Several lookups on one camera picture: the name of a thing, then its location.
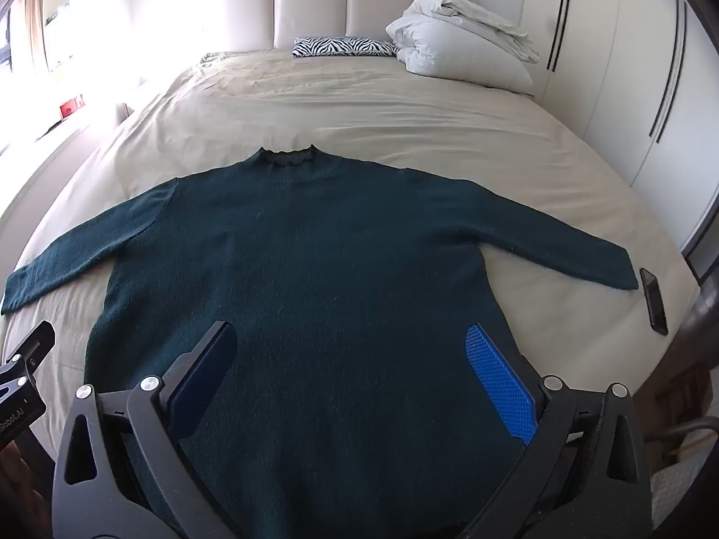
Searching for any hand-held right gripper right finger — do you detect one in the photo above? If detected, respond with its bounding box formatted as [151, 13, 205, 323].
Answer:
[463, 324, 655, 539]

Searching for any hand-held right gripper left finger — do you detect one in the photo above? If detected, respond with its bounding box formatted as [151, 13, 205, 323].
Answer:
[52, 320, 240, 539]

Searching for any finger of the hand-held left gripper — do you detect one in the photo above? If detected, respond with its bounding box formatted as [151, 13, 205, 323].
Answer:
[0, 321, 56, 378]

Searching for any dark green sweater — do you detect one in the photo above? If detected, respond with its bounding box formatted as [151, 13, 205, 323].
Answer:
[0, 145, 641, 539]

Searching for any black smartphone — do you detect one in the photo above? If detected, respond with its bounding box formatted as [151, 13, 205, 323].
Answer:
[639, 268, 669, 336]

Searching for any white mesh object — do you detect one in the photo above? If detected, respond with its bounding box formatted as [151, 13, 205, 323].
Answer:
[650, 457, 694, 520]

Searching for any bed with beige sheet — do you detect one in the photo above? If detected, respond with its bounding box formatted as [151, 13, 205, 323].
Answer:
[0, 48, 703, 539]

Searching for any window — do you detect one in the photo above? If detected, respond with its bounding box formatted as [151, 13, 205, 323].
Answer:
[0, 4, 23, 77]

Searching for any beige curtain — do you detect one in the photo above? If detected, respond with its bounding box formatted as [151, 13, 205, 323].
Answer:
[17, 0, 49, 75]

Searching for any white wardrobe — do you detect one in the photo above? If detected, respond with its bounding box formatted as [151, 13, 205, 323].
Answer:
[519, 0, 719, 253]

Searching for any white folded duvet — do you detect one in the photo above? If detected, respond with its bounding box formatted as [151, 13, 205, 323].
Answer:
[385, 0, 540, 95]

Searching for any beige padded headboard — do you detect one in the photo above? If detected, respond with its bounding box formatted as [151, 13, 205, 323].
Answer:
[210, 0, 481, 53]

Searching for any black wardrobe handle strip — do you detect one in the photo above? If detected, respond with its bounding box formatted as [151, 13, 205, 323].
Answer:
[546, 0, 575, 72]
[648, 0, 688, 145]

